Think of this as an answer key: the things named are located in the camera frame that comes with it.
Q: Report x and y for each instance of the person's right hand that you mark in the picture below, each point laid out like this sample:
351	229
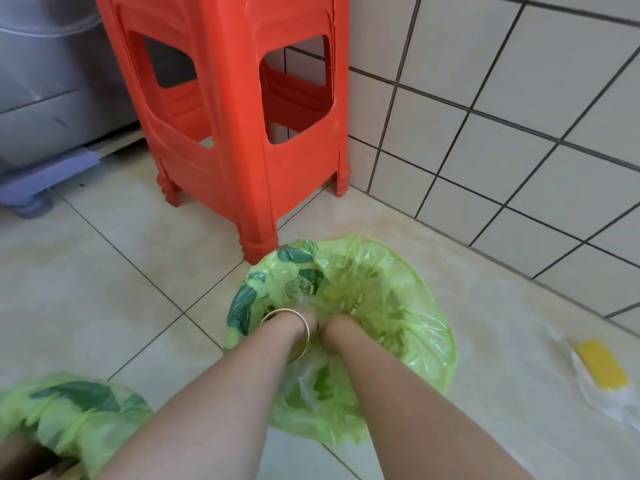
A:
334	325

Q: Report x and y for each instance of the person's left hand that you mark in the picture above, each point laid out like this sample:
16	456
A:
306	318

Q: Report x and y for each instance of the person's left forearm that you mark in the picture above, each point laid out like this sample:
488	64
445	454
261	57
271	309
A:
210	409

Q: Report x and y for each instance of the person's right forearm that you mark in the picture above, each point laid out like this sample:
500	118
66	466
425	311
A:
415	414

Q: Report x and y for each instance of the silver bangle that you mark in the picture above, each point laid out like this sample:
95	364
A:
303	330

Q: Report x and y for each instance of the green vegetable scraps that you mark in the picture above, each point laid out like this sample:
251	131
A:
372	299

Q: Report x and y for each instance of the green leaf print plastic bag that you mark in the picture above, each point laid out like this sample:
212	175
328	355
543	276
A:
75	419
400	314

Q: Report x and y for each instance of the red plastic stool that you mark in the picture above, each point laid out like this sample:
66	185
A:
235	119

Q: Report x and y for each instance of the yellow corn cob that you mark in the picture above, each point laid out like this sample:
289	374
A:
601	363

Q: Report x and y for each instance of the clear plastic corn wrapper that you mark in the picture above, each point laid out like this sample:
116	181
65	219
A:
600	402

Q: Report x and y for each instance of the purple wheeled appliance base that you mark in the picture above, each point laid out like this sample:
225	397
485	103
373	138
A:
47	175

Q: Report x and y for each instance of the grey washing machine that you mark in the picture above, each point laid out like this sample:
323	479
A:
45	79

